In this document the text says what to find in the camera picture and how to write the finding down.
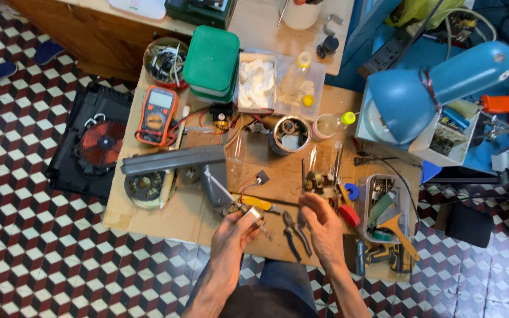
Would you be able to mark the person's right hand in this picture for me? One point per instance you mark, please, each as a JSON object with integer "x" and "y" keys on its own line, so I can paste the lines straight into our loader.
{"x": 325, "y": 229}

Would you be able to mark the person's left hand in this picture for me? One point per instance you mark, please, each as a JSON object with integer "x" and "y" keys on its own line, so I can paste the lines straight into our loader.
{"x": 230, "y": 238}

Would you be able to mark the small metal motor part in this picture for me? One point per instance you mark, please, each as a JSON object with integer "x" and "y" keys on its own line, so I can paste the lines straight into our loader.
{"x": 252, "y": 215}

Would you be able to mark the red tape roll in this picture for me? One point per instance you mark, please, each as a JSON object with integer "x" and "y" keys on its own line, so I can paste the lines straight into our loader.
{"x": 350, "y": 215}

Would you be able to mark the brown cardboard sheet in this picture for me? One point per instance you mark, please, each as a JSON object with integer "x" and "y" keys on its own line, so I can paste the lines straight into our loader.
{"x": 192, "y": 221}

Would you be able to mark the blue tape roll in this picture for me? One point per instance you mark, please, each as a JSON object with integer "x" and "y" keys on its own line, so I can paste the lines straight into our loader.
{"x": 351, "y": 191}

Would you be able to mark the small brass motor assembly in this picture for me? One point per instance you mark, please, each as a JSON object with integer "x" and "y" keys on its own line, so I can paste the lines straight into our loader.
{"x": 318, "y": 182}

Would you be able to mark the clear plastic tool container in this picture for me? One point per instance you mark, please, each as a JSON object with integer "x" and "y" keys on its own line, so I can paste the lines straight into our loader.
{"x": 385, "y": 207}

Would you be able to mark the wooden stick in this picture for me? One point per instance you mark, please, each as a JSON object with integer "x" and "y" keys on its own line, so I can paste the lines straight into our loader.
{"x": 172, "y": 176}

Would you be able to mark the grey plastic appliance housing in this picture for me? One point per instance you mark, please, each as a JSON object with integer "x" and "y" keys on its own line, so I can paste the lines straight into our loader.
{"x": 179, "y": 160}

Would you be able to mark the round metal can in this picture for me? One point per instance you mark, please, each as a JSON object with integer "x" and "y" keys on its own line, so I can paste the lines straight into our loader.
{"x": 289, "y": 134}

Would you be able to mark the small bottle with lime cap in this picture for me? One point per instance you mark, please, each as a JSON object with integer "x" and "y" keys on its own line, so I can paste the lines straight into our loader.
{"x": 329, "y": 125}

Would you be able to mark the black and yellow small motor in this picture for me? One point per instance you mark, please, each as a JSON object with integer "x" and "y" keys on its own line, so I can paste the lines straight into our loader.
{"x": 220, "y": 115}

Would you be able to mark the loose yellow bottle cap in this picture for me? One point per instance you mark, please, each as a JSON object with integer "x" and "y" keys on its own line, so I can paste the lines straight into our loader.
{"x": 308, "y": 100}

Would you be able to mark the orange digital multimeter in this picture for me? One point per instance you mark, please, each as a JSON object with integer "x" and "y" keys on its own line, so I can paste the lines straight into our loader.
{"x": 157, "y": 115}

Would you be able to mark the black cushioned stool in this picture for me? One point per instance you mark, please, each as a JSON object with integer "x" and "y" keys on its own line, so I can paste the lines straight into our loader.
{"x": 469, "y": 225}

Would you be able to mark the clear plastic tray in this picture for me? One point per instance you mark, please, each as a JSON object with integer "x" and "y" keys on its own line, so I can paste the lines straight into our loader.
{"x": 314, "y": 79}

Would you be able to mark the white open box of parts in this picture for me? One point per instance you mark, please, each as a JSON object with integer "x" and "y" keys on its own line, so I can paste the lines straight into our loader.
{"x": 446, "y": 137}

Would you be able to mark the white box of cotton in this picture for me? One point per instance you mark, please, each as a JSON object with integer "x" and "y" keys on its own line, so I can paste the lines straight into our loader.
{"x": 256, "y": 83}

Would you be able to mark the clear bottle with yellow cap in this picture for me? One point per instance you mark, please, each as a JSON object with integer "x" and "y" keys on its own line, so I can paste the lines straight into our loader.
{"x": 295, "y": 74}

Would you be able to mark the blue desk lamp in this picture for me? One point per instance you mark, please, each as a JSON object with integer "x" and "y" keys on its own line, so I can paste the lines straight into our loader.
{"x": 418, "y": 95}

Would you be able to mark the black induction cooker copper coil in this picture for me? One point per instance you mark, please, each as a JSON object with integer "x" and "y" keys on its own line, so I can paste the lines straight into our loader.
{"x": 97, "y": 141}

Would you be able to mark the stack of green plastic boxes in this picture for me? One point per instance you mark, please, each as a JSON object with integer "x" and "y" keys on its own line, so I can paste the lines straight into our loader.
{"x": 211, "y": 62}

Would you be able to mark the black power strip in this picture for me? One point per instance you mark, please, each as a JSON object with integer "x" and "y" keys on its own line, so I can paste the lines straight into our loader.
{"x": 387, "y": 55}

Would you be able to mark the white plastic cup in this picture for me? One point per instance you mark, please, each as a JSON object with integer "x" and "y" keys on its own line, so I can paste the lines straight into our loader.
{"x": 301, "y": 15}

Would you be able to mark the dark green device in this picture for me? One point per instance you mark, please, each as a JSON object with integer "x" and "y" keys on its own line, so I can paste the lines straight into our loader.
{"x": 199, "y": 12}

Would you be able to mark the wooden table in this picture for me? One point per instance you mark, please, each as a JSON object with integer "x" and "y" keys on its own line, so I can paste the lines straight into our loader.
{"x": 104, "y": 39}

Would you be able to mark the yellow plastic bag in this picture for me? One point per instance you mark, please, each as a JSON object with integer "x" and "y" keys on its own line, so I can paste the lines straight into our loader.
{"x": 422, "y": 11}

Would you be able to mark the white plastic device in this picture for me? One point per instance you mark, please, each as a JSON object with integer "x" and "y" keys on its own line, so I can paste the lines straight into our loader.
{"x": 137, "y": 8}

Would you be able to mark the black knob with metal bracket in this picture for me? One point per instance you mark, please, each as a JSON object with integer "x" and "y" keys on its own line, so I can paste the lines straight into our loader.
{"x": 328, "y": 44}

